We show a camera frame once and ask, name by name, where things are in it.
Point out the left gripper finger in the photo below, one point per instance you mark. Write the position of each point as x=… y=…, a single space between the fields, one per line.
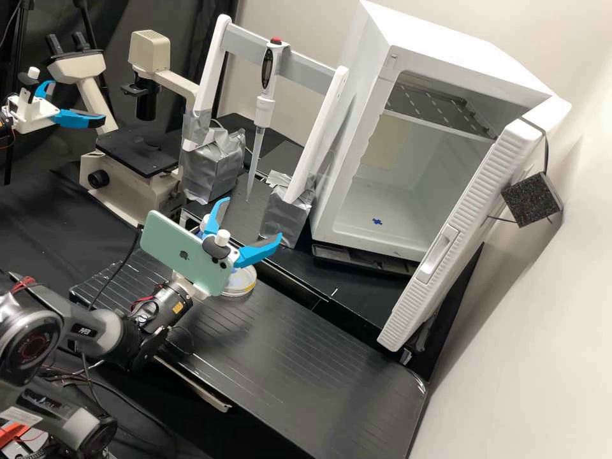
x=79 y=118
x=45 y=88

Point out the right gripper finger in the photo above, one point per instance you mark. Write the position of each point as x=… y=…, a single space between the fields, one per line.
x=258 y=251
x=216 y=212

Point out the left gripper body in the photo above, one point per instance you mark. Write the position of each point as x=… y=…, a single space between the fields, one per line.
x=31 y=112

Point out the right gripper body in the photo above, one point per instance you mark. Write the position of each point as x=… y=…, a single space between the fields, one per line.
x=195 y=289

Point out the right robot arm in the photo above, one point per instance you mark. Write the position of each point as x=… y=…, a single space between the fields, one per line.
x=100 y=330

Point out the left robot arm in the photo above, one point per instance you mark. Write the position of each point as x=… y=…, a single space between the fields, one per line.
x=5 y=125

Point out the petri dish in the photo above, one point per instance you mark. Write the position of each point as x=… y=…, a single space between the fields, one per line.
x=241 y=287

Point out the cream microscope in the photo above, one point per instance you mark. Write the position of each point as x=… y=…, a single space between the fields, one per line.
x=119 y=177

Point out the black tray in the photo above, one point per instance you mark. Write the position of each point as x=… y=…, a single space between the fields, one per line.
x=363 y=260

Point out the white pipette stand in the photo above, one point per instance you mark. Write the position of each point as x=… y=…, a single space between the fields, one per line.
x=210 y=71

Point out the pipette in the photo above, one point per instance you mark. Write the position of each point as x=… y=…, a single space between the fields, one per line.
x=268 y=71

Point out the white incubator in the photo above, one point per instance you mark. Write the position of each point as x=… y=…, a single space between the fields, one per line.
x=382 y=119

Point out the incubator door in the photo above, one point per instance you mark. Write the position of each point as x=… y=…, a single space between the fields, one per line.
x=459 y=229

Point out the right wrist camera phone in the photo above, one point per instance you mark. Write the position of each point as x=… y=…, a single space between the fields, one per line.
x=184 y=251

